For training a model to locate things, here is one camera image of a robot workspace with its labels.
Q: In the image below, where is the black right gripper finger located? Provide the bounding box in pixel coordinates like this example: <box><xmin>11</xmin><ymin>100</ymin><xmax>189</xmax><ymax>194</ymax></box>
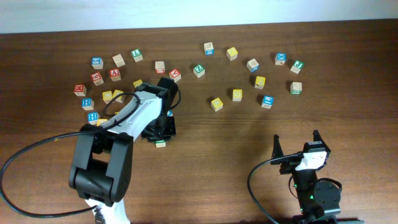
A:
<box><xmin>313</xmin><ymin>129</ymin><xmax>326</xmax><ymax>146</ymax></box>
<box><xmin>271</xmin><ymin>134</ymin><xmax>284</xmax><ymax>164</ymax></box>

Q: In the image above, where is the green R letter block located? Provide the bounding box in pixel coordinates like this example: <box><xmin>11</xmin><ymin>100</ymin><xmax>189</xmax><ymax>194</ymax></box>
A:
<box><xmin>155</xmin><ymin>140</ymin><xmax>166</xmax><ymax>148</ymax></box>

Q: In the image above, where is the yellow E letter block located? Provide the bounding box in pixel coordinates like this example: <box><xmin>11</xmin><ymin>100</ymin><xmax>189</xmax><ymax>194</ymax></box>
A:
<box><xmin>211</xmin><ymin>98</ymin><xmax>223</xmax><ymax>111</ymax></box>

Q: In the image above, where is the green Z letter block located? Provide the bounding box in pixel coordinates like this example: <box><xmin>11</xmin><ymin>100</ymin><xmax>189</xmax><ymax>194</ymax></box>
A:
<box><xmin>193</xmin><ymin>64</ymin><xmax>205</xmax><ymax>78</ymax></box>

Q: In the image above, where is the yellow S letter block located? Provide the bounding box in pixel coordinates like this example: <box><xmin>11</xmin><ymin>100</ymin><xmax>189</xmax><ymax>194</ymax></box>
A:
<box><xmin>232</xmin><ymin>89</ymin><xmax>243</xmax><ymax>101</ymax></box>

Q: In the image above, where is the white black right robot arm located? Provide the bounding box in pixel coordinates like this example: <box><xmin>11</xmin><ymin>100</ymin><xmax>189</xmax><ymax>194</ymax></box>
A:
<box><xmin>271</xmin><ymin>130</ymin><xmax>342</xmax><ymax>223</ymax></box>

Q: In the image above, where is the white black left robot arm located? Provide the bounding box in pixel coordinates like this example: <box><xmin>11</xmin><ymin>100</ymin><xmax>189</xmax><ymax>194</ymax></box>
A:
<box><xmin>68</xmin><ymin>77</ymin><xmax>181</xmax><ymax>223</ymax></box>

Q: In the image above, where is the blue E letter block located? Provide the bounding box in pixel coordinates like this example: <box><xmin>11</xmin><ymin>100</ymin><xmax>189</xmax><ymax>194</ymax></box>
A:
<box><xmin>261</xmin><ymin>95</ymin><xmax>274</xmax><ymax>109</ymax></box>

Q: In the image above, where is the yellow S block left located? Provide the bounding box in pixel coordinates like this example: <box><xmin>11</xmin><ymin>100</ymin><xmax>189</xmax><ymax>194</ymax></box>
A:
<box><xmin>133</xmin><ymin>80</ymin><xmax>143</xmax><ymax>88</ymax></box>

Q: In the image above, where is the green side wooden block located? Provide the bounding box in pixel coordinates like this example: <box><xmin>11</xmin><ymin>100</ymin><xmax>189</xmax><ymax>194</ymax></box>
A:
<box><xmin>290</xmin><ymin>82</ymin><xmax>302</xmax><ymax>95</ymax></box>

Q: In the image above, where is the red A block tilted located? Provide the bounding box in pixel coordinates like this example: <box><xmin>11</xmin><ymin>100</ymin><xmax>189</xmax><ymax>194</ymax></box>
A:
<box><xmin>169</xmin><ymin>68</ymin><xmax>182</xmax><ymax>83</ymax></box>

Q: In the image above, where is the yellow G letter block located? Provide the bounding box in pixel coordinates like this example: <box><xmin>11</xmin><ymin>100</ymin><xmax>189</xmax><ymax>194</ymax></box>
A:
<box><xmin>113</xmin><ymin>90</ymin><xmax>125</xmax><ymax>103</ymax></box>

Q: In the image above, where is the red I letter block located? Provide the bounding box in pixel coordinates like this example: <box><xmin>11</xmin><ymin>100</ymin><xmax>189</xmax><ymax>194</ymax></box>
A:
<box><xmin>155</xmin><ymin>61</ymin><xmax>165</xmax><ymax>73</ymax></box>

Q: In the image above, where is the yellow O letter block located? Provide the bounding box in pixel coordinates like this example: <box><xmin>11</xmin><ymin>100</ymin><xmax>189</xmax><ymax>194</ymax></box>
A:
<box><xmin>96</xmin><ymin>119</ymin><xmax>107</xmax><ymax>126</ymax></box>

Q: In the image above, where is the yellow block left pair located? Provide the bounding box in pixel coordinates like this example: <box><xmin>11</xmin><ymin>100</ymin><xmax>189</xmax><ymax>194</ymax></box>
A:
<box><xmin>102</xmin><ymin>91</ymin><xmax>113</xmax><ymax>104</ymax></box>

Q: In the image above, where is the blue H block lower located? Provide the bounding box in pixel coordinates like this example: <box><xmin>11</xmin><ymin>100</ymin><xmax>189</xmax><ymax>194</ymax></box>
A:
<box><xmin>87</xmin><ymin>112</ymin><xmax>100</xmax><ymax>126</ymax></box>

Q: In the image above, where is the blue h block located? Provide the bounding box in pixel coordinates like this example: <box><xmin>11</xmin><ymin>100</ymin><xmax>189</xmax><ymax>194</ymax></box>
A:
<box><xmin>81</xmin><ymin>98</ymin><xmax>95</xmax><ymax>111</ymax></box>
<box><xmin>87</xmin><ymin>112</ymin><xmax>100</xmax><ymax>126</ymax></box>

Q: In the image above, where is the red A letter block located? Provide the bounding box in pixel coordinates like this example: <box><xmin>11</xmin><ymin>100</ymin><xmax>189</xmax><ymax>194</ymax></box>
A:
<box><xmin>109</xmin><ymin>68</ymin><xmax>121</xmax><ymax>82</ymax></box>

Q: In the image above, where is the yellow block middle right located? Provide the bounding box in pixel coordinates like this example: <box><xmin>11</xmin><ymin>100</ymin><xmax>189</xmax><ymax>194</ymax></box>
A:
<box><xmin>254</xmin><ymin>76</ymin><xmax>266</xmax><ymax>89</ymax></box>

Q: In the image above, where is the green J letter block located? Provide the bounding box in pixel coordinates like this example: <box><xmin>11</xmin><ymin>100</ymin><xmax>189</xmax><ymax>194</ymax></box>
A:
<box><xmin>290</xmin><ymin>60</ymin><xmax>305</xmax><ymax>74</ymax></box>

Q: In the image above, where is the blue H block upper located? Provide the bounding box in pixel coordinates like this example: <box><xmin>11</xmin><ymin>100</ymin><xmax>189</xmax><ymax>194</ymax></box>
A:
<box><xmin>81</xmin><ymin>98</ymin><xmax>95</xmax><ymax>111</ymax></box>

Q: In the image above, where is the green L letter block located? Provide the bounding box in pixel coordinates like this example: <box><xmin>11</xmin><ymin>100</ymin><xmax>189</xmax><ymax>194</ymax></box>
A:
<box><xmin>131</xmin><ymin>49</ymin><xmax>143</xmax><ymax>62</ymax></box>

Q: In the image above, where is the plain wooden block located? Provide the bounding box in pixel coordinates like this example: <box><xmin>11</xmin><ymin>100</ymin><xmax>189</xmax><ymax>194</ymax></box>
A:
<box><xmin>113</xmin><ymin>54</ymin><xmax>126</xmax><ymax>68</ymax></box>

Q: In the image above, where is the red 6 letter block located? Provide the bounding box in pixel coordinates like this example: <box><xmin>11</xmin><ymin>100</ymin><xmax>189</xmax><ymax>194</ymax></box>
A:
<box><xmin>90</xmin><ymin>72</ymin><xmax>104</xmax><ymax>86</ymax></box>

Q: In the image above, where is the blue X letter block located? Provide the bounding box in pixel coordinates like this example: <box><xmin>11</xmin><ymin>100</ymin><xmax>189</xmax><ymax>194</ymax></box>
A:
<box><xmin>275</xmin><ymin>52</ymin><xmax>287</xmax><ymax>65</ymax></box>

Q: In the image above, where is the blue side block right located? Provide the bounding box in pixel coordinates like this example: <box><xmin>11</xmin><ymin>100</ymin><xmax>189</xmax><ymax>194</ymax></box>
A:
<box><xmin>246</xmin><ymin>58</ymin><xmax>259</xmax><ymax>72</ymax></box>

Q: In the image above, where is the red M letter block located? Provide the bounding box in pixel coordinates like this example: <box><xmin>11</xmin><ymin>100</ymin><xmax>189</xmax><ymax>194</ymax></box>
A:
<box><xmin>73</xmin><ymin>84</ymin><xmax>87</xmax><ymax>96</ymax></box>

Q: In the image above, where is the blue side wooden block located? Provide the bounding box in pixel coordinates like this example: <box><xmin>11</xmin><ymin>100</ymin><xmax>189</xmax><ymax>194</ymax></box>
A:
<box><xmin>204</xmin><ymin>42</ymin><xmax>215</xmax><ymax>55</ymax></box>

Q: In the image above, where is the blue S letter block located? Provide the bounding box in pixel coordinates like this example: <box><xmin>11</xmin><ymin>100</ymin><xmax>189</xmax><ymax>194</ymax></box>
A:
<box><xmin>91</xmin><ymin>57</ymin><xmax>104</xmax><ymax>70</ymax></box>

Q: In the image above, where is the yellow block top right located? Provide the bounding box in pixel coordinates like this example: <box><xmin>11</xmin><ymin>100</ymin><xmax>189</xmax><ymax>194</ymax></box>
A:
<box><xmin>226</xmin><ymin>47</ymin><xmax>238</xmax><ymax>61</ymax></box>

